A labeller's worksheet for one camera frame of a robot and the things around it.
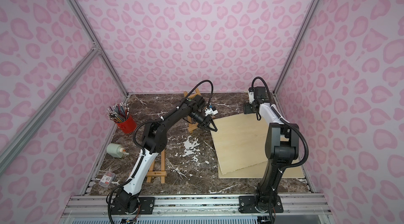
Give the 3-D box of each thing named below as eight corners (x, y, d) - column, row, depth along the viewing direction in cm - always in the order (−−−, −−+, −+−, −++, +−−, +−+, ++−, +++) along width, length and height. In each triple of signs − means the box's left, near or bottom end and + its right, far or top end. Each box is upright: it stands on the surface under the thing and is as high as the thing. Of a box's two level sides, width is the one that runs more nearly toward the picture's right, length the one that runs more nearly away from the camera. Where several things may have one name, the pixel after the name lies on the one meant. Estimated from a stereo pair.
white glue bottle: (111, 158, 90) (103, 152, 84) (115, 149, 94) (108, 143, 87) (127, 158, 90) (121, 152, 84) (130, 149, 94) (124, 143, 87)
